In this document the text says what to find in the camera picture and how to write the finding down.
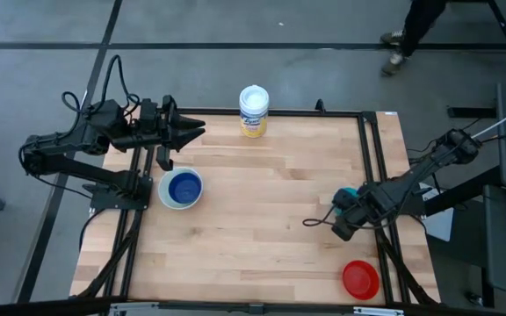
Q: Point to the black table clamp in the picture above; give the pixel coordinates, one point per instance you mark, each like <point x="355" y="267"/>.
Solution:
<point x="320" y="106"/>

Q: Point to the black floor bracket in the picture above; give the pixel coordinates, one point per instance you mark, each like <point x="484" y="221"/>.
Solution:
<point x="472" y="112"/>

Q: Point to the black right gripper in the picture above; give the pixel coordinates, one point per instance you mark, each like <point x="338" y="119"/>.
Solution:
<point x="373" y="202"/>

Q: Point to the yellow Lysol wipes canister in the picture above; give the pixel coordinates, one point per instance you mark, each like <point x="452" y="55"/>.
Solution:
<point x="254" y="123"/>

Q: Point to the silver metal bracket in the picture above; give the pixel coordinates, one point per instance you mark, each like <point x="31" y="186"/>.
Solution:
<point x="134" y="310"/>
<point x="378" y="311"/>

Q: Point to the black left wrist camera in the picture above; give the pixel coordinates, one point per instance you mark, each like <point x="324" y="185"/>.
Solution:
<point x="165" y="160"/>

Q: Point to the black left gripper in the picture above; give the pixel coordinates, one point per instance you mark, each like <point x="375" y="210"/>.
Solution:
<point x="152" y="127"/>

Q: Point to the blue bowl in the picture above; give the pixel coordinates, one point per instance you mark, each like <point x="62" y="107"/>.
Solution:
<point x="185" y="188"/>

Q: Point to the white paper sheet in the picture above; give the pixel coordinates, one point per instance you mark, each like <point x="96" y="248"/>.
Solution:
<point x="439" y="226"/>

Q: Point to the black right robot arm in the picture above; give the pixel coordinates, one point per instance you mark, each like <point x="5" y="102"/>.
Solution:
<point x="415" y="180"/>

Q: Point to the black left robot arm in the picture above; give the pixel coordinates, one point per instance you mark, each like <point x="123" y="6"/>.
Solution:
<point x="81" y="171"/>

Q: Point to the person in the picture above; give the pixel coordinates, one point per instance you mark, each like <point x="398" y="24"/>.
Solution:
<point x="420" y="22"/>

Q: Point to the black aluminium table frame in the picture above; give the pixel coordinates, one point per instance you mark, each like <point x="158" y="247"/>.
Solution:
<point x="279" y="112"/>

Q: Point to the white bowl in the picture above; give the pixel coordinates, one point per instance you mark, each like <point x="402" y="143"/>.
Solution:
<point x="164" y="193"/>

